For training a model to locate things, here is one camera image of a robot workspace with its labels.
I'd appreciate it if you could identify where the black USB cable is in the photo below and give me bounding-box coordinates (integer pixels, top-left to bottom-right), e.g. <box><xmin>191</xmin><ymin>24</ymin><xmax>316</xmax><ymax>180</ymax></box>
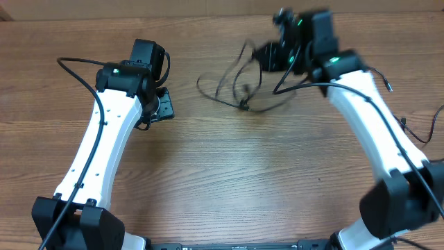
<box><xmin>367</xmin><ymin>65</ymin><xmax>444</xmax><ymax>144</ymax></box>
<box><xmin>196</xmin><ymin>38</ymin><xmax>299</xmax><ymax>114</ymax></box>

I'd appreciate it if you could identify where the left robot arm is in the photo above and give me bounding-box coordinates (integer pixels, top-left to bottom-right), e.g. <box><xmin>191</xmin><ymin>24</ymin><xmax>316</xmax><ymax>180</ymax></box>
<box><xmin>31</xmin><ymin>39</ymin><xmax>174</xmax><ymax>249</ymax></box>

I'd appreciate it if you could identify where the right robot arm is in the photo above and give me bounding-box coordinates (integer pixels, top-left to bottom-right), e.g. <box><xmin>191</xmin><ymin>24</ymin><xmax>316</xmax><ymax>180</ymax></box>
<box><xmin>253</xmin><ymin>8</ymin><xmax>443</xmax><ymax>249</ymax></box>

